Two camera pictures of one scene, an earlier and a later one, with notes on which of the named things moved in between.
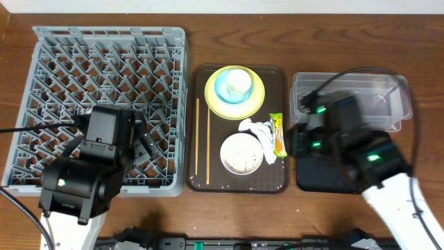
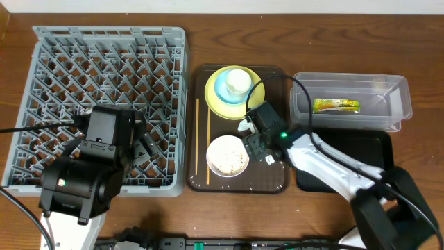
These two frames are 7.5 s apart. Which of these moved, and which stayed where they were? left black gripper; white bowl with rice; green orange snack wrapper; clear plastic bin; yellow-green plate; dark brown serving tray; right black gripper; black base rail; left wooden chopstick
Moved: white bowl with rice; green orange snack wrapper; right black gripper
Stayed: dark brown serving tray; black base rail; yellow-green plate; left black gripper; left wooden chopstick; clear plastic bin
